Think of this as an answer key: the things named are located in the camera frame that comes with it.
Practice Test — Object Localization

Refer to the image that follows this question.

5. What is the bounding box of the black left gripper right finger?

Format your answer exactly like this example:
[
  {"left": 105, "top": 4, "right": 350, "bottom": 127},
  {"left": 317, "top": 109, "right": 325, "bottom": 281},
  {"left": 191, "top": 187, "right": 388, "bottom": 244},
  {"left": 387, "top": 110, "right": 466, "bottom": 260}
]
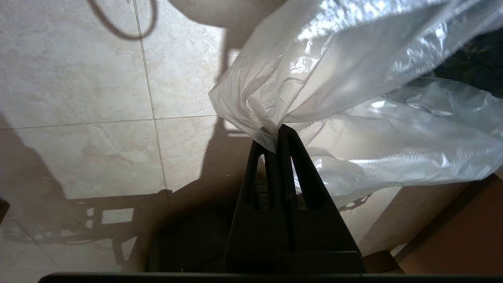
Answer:
[{"left": 281, "top": 125, "right": 366, "bottom": 274}]

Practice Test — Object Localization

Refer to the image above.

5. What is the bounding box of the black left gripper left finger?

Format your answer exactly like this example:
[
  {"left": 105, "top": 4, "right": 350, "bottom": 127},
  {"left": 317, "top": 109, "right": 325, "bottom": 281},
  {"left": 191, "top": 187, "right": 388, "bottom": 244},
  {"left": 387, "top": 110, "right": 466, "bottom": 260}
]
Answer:
[{"left": 224, "top": 126, "right": 293, "bottom": 274}]

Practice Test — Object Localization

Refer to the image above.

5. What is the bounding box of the clear plastic trash bag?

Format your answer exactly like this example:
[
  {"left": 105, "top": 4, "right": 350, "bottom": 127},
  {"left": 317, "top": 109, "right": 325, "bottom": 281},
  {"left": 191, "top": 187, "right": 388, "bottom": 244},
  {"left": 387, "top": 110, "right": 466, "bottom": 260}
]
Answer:
[{"left": 208, "top": 0, "right": 503, "bottom": 209}]

